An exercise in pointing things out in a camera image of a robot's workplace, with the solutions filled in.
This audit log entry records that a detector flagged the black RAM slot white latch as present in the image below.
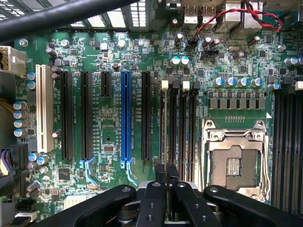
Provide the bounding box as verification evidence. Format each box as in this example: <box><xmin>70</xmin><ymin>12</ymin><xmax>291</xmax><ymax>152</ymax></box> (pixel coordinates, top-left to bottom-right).
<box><xmin>178</xmin><ymin>79</ymin><xmax>190</xmax><ymax>182</ymax></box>
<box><xmin>159</xmin><ymin>79</ymin><xmax>169</xmax><ymax>166</ymax></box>
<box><xmin>292</xmin><ymin>81</ymin><xmax>303</xmax><ymax>215</ymax></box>

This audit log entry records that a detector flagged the silver socket locking lever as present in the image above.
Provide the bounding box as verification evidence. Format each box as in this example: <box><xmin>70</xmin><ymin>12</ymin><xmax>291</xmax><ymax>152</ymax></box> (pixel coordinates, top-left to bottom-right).
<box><xmin>257</xmin><ymin>120</ymin><xmax>272</xmax><ymax>202</ymax></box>
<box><xmin>201</xmin><ymin>119</ymin><xmax>214</xmax><ymax>187</ymax></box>

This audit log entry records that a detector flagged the metal CPU socket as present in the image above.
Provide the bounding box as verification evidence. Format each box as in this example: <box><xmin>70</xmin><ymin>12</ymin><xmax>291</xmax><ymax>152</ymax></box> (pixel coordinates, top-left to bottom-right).
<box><xmin>201</xmin><ymin>119</ymin><xmax>272</xmax><ymax>202</ymax></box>

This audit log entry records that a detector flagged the long black expansion slot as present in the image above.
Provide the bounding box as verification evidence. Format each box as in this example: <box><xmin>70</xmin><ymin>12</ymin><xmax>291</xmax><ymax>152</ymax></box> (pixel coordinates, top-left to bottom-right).
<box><xmin>141</xmin><ymin>71</ymin><xmax>152</xmax><ymax>160</ymax></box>
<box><xmin>80</xmin><ymin>70</ymin><xmax>93</xmax><ymax>160</ymax></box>
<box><xmin>60</xmin><ymin>70</ymin><xmax>74</xmax><ymax>160</ymax></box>

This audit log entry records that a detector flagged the square black chip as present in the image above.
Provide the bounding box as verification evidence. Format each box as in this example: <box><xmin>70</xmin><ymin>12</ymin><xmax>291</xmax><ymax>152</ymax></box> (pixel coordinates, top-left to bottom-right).
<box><xmin>58</xmin><ymin>168</ymin><xmax>71</xmax><ymax>181</ymax></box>

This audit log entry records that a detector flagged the blue expansion slot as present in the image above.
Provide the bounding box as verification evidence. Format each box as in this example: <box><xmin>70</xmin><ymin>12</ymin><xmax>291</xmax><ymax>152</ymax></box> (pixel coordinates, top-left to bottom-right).
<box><xmin>120</xmin><ymin>70</ymin><xmax>138</xmax><ymax>186</ymax></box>

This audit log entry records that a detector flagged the green PC motherboard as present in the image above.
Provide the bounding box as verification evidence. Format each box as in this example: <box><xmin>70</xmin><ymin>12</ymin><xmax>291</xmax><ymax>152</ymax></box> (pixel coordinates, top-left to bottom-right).
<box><xmin>14</xmin><ymin>0</ymin><xmax>303</xmax><ymax>224</ymax></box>

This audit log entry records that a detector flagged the black SATA connector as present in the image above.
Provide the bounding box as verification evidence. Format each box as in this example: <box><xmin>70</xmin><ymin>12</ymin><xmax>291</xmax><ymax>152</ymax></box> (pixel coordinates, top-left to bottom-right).
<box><xmin>15</xmin><ymin>200</ymin><xmax>37</xmax><ymax>211</ymax></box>

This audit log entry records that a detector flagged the white SATA connector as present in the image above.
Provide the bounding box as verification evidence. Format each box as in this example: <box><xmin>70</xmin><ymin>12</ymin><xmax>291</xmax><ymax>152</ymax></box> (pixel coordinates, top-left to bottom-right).
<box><xmin>13</xmin><ymin>211</ymin><xmax>38</xmax><ymax>223</ymax></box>

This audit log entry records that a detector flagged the short black expansion slot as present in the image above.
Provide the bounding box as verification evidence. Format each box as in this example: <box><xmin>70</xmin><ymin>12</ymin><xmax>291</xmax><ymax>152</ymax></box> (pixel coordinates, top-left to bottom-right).
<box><xmin>100</xmin><ymin>71</ymin><xmax>112</xmax><ymax>98</ymax></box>

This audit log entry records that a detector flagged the white PCI expansion slot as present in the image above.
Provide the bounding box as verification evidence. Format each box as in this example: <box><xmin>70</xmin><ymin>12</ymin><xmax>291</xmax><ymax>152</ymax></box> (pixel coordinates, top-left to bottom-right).
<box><xmin>35</xmin><ymin>64</ymin><xmax>54</xmax><ymax>154</ymax></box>

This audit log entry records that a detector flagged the grey metal PC case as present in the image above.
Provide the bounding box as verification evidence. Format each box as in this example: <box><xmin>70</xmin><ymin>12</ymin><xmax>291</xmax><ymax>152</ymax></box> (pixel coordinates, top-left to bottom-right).
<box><xmin>0</xmin><ymin>0</ymin><xmax>171</xmax><ymax>34</ymax></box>

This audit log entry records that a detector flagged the silver rear port block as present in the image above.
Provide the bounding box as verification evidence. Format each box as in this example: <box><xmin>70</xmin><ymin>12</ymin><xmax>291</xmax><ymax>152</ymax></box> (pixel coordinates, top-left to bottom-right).
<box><xmin>219</xmin><ymin>0</ymin><xmax>264</xmax><ymax>40</ymax></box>

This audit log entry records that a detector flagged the silver USB port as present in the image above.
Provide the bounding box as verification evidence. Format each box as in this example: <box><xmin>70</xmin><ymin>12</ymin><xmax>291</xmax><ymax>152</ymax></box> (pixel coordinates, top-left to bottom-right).
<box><xmin>183</xmin><ymin>4</ymin><xmax>198</xmax><ymax>26</ymax></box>
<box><xmin>202</xmin><ymin>4</ymin><xmax>217</xmax><ymax>26</ymax></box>

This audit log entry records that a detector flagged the white power connector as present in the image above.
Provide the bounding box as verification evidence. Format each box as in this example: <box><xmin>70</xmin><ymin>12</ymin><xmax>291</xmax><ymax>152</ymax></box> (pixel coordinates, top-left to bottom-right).
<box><xmin>0</xmin><ymin>46</ymin><xmax>27</xmax><ymax>78</ymax></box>

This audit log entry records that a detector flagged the purple wire bundle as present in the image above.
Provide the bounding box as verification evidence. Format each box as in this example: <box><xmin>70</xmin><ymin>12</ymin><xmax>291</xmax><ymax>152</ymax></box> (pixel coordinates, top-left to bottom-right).
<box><xmin>0</xmin><ymin>148</ymin><xmax>15</xmax><ymax>177</ymax></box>

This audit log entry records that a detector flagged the yellow wire bundle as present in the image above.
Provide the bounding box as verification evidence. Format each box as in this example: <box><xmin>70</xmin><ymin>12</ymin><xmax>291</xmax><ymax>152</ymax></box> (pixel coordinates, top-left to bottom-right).
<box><xmin>0</xmin><ymin>98</ymin><xmax>16</xmax><ymax>114</ymax></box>

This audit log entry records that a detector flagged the red and black twisted wire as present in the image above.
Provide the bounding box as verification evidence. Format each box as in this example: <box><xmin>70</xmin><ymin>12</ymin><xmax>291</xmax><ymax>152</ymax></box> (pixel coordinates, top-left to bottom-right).
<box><xmin>189</xmin><ymin>0</ymin><xmax>284</xmax><ymax>48</ymax></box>

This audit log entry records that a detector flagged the thick black cable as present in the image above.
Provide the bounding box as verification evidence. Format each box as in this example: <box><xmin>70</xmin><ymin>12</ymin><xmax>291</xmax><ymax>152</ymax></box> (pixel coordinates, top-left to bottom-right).
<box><xmin>0</xmin><ymin>0</ymin><xmax>141</xmax><ymax>43</ymax></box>

